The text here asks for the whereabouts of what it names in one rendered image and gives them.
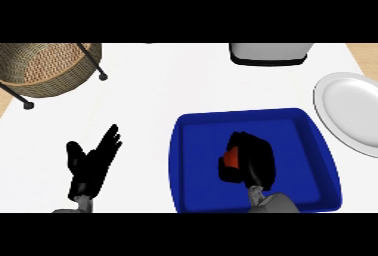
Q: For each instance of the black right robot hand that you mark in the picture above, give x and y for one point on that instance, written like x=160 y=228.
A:
x=256 y=156

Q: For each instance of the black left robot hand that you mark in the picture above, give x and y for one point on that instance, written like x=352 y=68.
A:
x=89 y=166

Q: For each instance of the red bell pepper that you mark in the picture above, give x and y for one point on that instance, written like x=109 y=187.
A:
x=232 y=158

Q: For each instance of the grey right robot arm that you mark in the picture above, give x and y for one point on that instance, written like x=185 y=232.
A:
x=270 y=201

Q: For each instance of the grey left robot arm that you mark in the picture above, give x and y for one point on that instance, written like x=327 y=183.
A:
x=81 y=205

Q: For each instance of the blue tray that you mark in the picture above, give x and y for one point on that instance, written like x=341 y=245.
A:
x=197 y=173

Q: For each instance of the white plate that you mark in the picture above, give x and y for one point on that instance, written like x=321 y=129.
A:
x=352 y=110

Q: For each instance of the wicker basket with black legs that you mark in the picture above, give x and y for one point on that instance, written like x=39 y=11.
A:
x=46 y=70

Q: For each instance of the grey appliance with black base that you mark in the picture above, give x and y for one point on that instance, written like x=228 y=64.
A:
x=267 y=53

